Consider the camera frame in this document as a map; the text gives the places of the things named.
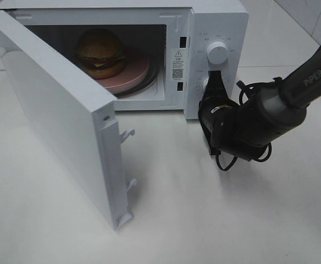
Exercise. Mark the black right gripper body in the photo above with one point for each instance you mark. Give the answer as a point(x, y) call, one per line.
point(216, 115)

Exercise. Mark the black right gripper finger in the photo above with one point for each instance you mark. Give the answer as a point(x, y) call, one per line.
point(215, 86)
point(213, 141)

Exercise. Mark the white timer knob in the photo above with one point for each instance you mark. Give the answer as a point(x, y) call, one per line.
point(205, 83)

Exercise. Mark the pink round plate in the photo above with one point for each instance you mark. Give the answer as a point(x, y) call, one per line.
point(135, 71)

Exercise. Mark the burger with lettuce and tomato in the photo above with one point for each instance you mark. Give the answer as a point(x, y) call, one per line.
point(100, 53)

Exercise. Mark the white microwave door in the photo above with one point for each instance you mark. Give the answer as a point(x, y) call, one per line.
point(73, 115)

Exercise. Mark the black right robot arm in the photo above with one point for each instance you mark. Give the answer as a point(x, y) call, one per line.
point(265, 111)

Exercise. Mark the upper white power knob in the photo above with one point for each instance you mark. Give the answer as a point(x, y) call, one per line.
point(217, 51)

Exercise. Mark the white warning sticker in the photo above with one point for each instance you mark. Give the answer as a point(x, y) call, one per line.
point(177, 63)

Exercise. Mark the glass microwave turntable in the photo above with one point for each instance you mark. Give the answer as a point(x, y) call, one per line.
point(150, 78)

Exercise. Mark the white microwave oven body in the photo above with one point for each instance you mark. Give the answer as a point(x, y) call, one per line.
point(156, 27)

